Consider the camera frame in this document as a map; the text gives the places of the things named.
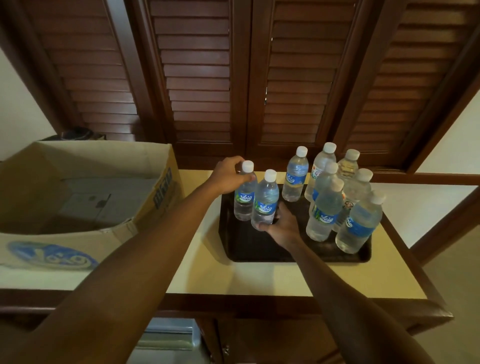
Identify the person's left hand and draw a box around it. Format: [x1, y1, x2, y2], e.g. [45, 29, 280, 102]
[205, 155, 258, 197]

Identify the person's right hand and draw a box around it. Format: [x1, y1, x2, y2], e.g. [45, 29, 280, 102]
[256, 202, 305, 252]

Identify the blue label water bottle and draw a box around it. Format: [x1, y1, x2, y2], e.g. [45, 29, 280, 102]
[250, 168, 280, 231]
[281, 145, 310, 203]
[309, 161, 340, 211]
[233, 160, 259, 222]
[334, 189, 387, 255]
[305, 177, 345, 243]

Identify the black plastic tray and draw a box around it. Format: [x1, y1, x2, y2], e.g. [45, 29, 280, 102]
[218, 183, 373, 264]

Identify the orange label water bottle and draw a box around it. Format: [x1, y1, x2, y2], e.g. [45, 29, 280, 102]
[335, 148, 361, 181]

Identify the brown cardboard box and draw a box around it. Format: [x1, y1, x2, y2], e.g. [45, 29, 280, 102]
[0, 140, 185, 271]

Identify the person's right forearm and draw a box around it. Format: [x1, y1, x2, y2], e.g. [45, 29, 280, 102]
[288, 239, 436, 364]

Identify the person's left forearm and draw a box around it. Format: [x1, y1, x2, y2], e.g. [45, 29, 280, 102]
[3, 183, 222, 364]

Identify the wooden cabinet with cream top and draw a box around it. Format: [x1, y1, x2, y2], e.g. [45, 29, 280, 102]
[0, 168, 455, 364]

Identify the brown louvered wooden shutter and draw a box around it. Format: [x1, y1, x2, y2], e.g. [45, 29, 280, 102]
[20, 0, 145, 143]
[146, 0, 233, 145]
[258, 0, 359, 145]
[343, 0, 480, 155]

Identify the black steel electric kettle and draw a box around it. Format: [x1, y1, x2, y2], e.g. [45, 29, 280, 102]
[39, 126, 106, 143]

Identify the brown wooden wall rail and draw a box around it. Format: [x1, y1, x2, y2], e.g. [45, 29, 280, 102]
[369, 171, 480, 187]

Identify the brown wooden door frame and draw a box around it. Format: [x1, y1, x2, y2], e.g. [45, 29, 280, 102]
[410, 187, 480, 265]

